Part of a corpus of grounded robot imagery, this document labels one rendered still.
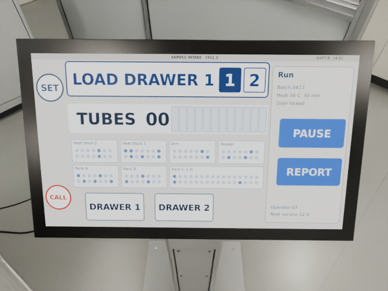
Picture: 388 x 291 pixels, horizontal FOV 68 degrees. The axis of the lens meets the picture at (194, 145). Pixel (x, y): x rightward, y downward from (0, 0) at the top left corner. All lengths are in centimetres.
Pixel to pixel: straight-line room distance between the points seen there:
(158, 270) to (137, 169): 103
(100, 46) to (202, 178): 25
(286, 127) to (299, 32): 71
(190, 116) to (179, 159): 7
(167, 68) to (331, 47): 24
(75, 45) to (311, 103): 35
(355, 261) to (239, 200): 126
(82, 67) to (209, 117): 20
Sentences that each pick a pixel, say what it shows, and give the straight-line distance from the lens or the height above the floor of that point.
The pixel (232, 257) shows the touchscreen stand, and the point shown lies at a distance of 147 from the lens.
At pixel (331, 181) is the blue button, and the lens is 50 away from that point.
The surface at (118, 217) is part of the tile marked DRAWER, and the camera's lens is 49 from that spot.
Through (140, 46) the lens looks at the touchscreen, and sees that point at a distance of 45.
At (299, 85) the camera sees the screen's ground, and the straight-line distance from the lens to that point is 46.
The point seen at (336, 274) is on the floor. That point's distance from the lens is 162.
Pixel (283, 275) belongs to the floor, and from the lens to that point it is 153.
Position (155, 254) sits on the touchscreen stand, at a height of 3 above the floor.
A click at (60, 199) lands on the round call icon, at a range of 51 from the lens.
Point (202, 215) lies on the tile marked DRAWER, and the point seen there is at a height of 99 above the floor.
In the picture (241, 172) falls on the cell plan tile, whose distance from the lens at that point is 45.
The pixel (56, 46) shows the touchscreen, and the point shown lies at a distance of 48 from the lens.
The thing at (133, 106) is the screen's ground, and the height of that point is 113.
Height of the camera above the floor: 142
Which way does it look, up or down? 50 degrees down
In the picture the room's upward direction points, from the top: straight up
